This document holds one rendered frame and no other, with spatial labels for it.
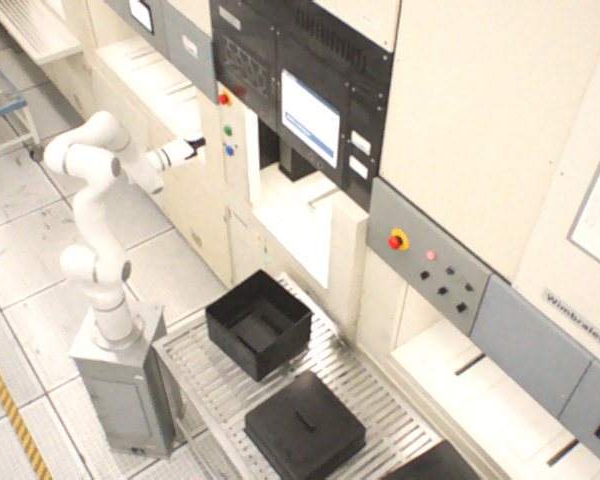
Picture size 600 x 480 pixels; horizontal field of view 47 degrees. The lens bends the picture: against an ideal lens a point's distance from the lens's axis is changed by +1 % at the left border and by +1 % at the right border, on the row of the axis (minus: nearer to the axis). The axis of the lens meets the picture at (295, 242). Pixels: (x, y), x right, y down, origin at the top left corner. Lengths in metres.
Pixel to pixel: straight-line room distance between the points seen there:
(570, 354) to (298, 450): 0.91
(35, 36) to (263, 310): 2.30
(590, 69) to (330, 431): 1.36
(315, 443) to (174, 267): 1.84
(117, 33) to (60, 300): 1.46
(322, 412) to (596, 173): 1.23
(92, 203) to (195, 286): 1.62
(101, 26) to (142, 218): 1.08
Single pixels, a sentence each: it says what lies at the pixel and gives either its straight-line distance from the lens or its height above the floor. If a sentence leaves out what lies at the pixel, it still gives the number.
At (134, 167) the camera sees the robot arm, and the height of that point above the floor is 1.30.
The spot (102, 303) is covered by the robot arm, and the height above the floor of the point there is 0.99.
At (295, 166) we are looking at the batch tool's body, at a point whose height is 0.96.
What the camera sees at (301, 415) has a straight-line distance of 2.23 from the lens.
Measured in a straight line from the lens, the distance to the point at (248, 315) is 2.60.
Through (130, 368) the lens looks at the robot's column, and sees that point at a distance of 2.59.
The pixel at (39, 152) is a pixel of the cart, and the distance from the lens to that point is 4.61.
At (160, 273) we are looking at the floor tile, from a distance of 3.79.
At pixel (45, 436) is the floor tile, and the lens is 3.38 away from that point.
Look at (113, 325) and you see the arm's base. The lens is 2.53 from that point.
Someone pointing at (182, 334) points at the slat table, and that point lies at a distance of 2.59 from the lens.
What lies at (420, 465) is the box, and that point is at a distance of 2.06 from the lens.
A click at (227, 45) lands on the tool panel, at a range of 2.43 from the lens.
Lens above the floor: 2.85
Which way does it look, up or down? 47 degrees down
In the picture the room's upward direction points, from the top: 1 degrees clockwise
